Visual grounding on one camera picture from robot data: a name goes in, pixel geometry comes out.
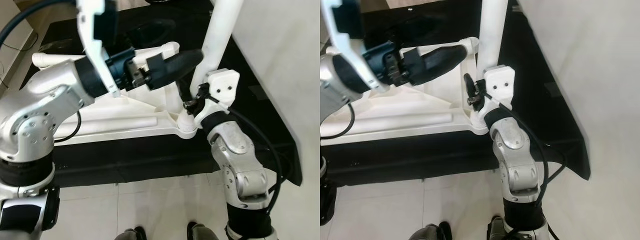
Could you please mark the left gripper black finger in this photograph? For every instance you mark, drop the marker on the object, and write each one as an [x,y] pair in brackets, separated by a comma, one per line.
[175,67]
[435,62]

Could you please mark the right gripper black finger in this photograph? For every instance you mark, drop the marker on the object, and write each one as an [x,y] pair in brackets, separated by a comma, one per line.
[469,85]
[185,90]

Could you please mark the white plastic table top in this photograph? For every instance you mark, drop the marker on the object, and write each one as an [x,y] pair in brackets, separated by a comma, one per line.
[410,107]
[125,107]

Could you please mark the black tablecloth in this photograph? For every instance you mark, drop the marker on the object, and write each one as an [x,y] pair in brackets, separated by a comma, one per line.
[425,160]
[150,162]

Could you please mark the dark right robot foot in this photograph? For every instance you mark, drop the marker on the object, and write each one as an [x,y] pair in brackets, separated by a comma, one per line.
[500,231]
[200,232]

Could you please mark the dark robot foot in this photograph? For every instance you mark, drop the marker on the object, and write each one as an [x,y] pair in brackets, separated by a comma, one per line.
[430,232]
[500,231]
[200,232]
[131,234]

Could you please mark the dark left robot foot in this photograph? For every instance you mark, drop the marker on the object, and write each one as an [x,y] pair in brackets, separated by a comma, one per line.
[131,234]
[430,232]

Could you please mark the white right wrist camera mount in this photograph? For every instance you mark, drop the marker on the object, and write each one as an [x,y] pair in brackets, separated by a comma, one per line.
[500,82]
[223,85]

